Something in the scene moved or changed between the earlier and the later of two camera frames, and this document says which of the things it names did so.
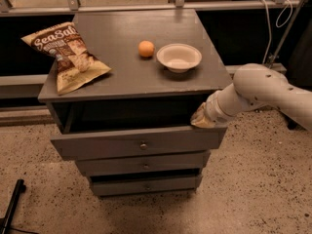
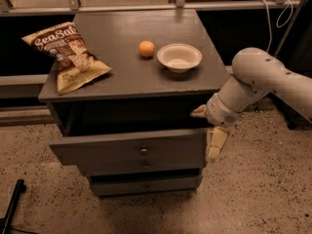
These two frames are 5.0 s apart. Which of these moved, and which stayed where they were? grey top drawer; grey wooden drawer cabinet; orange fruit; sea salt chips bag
Moved: grey top drawer
Stayed: sea salt chips bag; grey wooden drawer cabinet; orange fruit
